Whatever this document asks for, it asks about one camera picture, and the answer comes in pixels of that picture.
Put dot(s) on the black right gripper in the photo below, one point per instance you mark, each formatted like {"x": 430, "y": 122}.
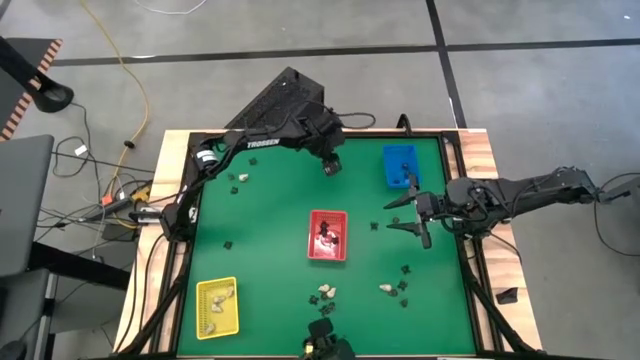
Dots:
{"x": 430, "y": 210}

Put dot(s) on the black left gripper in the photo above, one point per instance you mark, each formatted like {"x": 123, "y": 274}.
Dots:
{"x": 322, "y": 132}

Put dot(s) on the beige plastic skull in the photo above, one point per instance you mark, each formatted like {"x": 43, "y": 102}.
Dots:
{"x": 219, "y": 300}
{"x": 216, "y": 308}
{"x": 330, "y": 293}
{"x": 243, "y": 177}
{"x": 324, "y": 288}
{"x": 230, "y": 292}
{"x": 385, "y": 287}
{"x": 210, "y": 328}

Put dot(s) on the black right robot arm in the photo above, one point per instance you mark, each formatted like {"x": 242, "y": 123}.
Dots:
{"x": 525, "y": 192}

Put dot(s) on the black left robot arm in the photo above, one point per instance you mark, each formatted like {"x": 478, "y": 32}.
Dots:
{"x": 235, "y": 142}

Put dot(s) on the blue plastic basket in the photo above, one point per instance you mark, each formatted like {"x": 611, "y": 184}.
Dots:
{"x": 392, "y": 160}

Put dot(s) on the red plastic basket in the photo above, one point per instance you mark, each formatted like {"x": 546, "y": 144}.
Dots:
{"x": 340, "y": 222}

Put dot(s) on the black computer tower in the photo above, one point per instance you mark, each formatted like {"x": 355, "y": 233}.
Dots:
{"x": 280, "y": 90}

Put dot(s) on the black wedge block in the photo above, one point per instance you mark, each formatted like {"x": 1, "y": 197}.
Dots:
{"x": 507, "y": 296}

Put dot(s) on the green table mat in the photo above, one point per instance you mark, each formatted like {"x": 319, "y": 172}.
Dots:
{"x": 270, "y": 310}

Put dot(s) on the yellow plastic basket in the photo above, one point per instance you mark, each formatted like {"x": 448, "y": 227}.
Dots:
{"x": 202, "y": 310}

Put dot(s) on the grey floor device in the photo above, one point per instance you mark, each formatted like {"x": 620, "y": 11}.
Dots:
{"x": 622, "y": 192}

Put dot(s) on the black power strip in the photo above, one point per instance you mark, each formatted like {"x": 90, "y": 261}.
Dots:
{"x": 112, "y": 211}

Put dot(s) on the orange plug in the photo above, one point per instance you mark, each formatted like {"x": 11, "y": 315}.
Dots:
{"x": 107, "y": 200}

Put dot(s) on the black beam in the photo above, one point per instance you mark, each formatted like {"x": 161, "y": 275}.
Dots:
{"x": 80, "y": 272}

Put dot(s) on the black stand base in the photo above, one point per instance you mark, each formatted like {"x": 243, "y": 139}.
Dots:
{"x": 52, "y": 97}

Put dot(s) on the grey platform striped edge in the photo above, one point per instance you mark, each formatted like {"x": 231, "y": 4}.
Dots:
{"x": 50, "y": 52}

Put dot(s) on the grey cabinet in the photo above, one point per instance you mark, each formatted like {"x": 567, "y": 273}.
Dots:
{"x": 22, "y": 200}

